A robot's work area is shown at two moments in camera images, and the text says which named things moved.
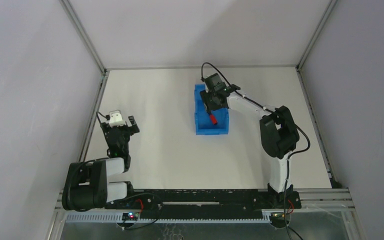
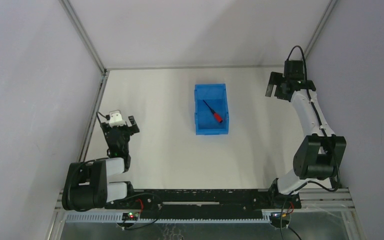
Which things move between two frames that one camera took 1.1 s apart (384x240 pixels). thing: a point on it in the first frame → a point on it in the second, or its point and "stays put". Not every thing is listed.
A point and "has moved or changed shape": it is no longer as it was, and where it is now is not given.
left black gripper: [119, 129] stays put
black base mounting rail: [207, 203] stays put
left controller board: [131, 216] stays put
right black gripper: [211, 100] → [283, 88]
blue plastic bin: [204, 124] stays put
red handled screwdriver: [213, 120] has moved or changed shape
